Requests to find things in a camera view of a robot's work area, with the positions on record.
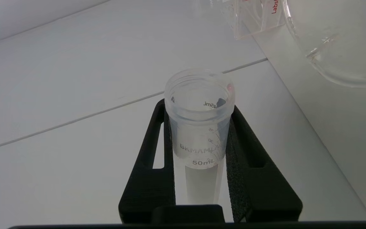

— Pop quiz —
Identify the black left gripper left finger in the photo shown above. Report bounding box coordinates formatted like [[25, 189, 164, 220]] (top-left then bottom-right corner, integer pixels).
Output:
[[119, 99, 176, 224]]

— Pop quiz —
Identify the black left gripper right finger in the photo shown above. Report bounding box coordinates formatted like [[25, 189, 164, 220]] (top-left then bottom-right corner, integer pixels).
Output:
[[226, 105, 303, 223]]

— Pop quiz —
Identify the clear conical 50mL test tube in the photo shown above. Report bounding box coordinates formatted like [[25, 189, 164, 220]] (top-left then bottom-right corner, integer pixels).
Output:
[[164, 68, 236, 205]]

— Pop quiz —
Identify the clear acrylic test tube rack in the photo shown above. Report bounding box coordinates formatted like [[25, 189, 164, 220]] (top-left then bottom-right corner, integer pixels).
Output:
[[199, 0, 286, 40]]

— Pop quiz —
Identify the clear glass beaker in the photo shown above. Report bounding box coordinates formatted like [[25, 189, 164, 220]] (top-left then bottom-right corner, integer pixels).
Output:
[[281, 0, 366, 89]]

